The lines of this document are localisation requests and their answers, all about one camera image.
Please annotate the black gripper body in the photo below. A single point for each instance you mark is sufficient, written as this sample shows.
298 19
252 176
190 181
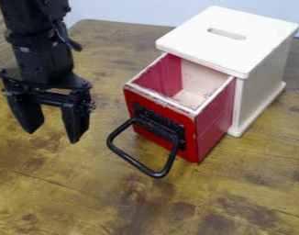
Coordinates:
45 73

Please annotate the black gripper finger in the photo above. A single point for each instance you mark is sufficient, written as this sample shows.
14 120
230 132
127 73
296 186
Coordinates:
75 112
27 111

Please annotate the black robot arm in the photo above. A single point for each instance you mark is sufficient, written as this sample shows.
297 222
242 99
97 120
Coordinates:
35 16

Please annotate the red wooden drawer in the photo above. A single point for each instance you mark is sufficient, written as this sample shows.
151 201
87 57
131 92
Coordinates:
190 94

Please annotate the white wooden box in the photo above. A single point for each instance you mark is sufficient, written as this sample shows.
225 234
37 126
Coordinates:
244 45

